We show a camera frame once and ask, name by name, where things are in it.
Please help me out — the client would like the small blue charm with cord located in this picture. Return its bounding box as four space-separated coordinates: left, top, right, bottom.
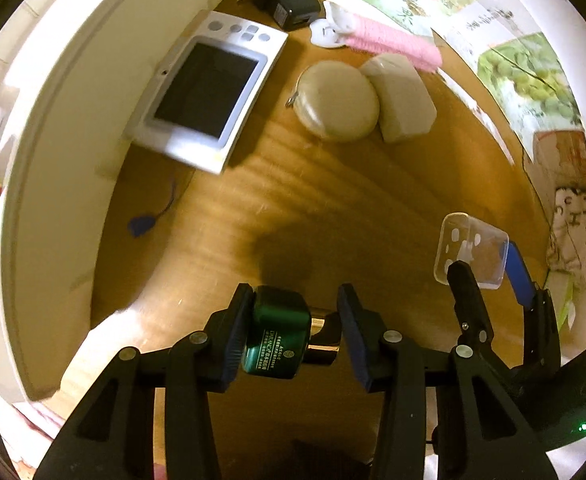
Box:
128 179 179 239

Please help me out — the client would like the small clear plastic box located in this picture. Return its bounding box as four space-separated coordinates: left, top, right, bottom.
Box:
433 212 510 291

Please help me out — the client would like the brown paper sheet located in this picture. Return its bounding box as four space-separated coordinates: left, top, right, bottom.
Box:
522 129 586 202

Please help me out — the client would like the green tissue box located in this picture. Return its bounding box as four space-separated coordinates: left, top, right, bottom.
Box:
547 270 580 332

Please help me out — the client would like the white electronic device with screen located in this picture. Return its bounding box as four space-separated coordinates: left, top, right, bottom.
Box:
125 10 290 176

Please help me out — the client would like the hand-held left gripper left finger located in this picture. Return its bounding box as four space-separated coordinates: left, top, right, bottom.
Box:
35 283 254 480

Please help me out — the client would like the white storage tray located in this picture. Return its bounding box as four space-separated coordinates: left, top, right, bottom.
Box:
0 0 254 403

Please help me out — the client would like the pink hair roller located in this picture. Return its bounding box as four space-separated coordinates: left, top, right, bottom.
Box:
308 2 444 70

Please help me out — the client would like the white soap bar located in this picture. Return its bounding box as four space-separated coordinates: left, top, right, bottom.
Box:
360 52 438 145

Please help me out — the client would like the printed fabric bag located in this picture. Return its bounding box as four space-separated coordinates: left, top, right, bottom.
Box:
547 187 586 292

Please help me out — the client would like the round compact case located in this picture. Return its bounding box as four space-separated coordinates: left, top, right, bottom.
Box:
287 60 382 144

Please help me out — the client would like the green cosmetic jar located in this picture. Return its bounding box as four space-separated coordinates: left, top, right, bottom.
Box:
240 285 342 382

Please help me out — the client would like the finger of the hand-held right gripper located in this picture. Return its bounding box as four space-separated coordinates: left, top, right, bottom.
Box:
505 241 562 376
447 260 494 361

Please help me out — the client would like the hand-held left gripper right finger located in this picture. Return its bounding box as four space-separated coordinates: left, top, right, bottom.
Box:
337 284 558 480

